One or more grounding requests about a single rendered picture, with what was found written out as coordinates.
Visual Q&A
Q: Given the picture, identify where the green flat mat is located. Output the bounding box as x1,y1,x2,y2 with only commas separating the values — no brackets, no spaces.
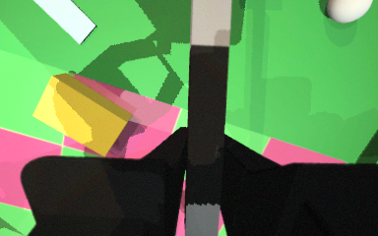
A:
0,0,378,164

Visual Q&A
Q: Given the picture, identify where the white golf ball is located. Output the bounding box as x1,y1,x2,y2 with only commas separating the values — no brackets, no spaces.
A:
327,0,373,24

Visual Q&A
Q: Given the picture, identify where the white flat bar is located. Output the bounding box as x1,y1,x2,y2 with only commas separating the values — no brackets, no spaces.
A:
34,0,96,44

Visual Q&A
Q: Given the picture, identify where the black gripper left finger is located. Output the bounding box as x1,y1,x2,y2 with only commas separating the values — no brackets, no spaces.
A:
20,127,187,236

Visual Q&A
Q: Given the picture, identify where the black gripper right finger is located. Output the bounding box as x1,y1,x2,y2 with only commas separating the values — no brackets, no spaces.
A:
220,134,378,236

